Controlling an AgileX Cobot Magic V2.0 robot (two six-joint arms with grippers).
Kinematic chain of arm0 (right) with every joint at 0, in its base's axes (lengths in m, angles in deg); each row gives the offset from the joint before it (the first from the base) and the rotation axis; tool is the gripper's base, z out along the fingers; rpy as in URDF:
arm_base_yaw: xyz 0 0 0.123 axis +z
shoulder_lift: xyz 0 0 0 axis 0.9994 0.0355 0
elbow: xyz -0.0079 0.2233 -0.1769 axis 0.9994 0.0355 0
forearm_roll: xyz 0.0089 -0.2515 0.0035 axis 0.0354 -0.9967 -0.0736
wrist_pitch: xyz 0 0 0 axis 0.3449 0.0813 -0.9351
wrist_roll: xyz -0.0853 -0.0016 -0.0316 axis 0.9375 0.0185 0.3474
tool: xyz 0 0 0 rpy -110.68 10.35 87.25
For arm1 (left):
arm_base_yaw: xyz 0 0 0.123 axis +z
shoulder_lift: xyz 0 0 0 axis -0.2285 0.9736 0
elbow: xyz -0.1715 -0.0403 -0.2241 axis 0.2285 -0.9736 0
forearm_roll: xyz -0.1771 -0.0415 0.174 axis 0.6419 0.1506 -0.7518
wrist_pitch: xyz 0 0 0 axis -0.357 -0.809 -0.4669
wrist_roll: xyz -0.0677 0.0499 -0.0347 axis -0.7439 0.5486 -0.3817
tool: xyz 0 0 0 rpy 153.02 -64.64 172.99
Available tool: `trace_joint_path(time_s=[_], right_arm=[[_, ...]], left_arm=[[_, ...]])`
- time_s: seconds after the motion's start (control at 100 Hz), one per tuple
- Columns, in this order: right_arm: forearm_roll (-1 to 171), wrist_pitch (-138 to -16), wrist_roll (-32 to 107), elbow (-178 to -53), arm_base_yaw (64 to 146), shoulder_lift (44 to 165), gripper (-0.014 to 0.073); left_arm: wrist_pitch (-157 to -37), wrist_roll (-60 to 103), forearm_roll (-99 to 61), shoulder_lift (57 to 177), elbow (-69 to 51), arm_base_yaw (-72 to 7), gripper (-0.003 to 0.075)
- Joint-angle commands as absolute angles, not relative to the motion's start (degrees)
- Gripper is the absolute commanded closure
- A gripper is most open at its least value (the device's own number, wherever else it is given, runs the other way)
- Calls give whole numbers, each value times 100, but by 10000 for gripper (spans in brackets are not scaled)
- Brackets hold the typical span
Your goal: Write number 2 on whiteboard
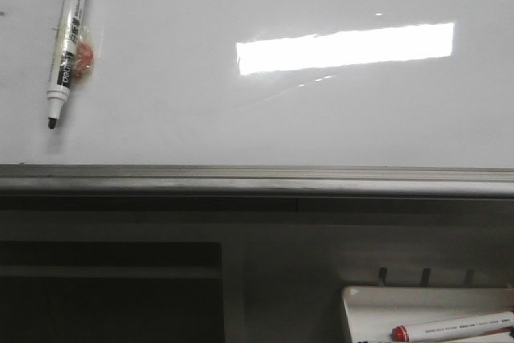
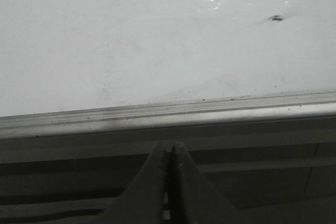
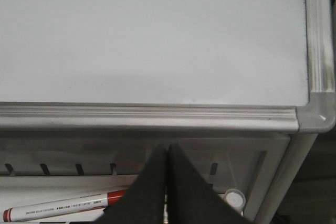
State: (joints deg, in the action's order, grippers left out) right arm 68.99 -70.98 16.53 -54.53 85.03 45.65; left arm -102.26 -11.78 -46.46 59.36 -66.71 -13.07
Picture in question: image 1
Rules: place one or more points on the white whiteboard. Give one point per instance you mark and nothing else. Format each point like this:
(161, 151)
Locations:
(422, 83)

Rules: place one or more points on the black and white whiteboard marker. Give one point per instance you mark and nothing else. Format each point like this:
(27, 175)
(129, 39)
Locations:
(66, 50)

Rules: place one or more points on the white marker tray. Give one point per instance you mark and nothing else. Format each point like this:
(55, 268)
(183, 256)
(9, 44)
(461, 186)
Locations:
(370, 313)

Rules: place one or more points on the grey aluminium whiteboard frame rail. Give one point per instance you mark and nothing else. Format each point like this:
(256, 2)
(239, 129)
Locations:
(33, 186)

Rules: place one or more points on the red capped whiteboard marker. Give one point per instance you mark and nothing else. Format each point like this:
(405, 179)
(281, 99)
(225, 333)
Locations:
(450, 329)

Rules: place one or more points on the red magnet taped to marker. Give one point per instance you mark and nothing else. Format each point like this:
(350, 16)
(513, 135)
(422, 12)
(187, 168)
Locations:
(85, 55)

